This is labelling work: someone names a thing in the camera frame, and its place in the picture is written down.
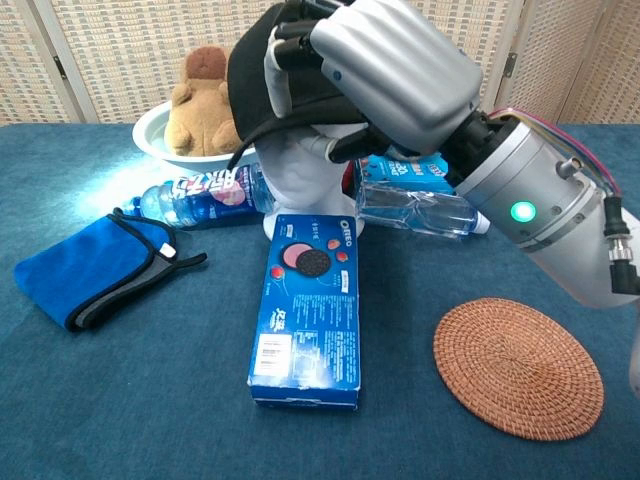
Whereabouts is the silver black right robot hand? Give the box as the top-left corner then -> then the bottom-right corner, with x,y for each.
263,0 -> 484,164

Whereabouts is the black baseball cap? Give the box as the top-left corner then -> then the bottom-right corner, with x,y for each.
226,0 -> 371,171

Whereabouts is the white mannequin head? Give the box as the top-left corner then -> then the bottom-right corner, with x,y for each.
254,122 -> 359,234

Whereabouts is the round woven rattan coaster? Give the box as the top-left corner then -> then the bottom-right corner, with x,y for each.
432,297 -> 606,442

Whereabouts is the light blue cookie box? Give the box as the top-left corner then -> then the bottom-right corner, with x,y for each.
354,152 -> 456,196

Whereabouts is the clear plastic water bottle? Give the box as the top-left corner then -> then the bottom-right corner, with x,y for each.
357,182 -> 492,241

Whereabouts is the brown capybara plush toy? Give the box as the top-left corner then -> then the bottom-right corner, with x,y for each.
163,45 -> 246,157

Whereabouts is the blue label drink bottle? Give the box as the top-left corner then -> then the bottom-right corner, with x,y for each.
130,162 -> 276,230

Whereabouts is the white round bowl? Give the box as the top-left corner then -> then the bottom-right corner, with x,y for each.
132,98 -> 259,168

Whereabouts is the long blue Oreo box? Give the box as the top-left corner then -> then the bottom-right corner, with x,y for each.
246,213 -> 361,412

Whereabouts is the woven folding screen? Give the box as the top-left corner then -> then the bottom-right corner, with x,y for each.
0,0 -> 640,126

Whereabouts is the blue folded towel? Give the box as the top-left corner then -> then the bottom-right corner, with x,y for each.
13,207 -> 209,334

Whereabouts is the blue felt table cover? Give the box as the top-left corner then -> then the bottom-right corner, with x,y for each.
0,122 -> 640,480

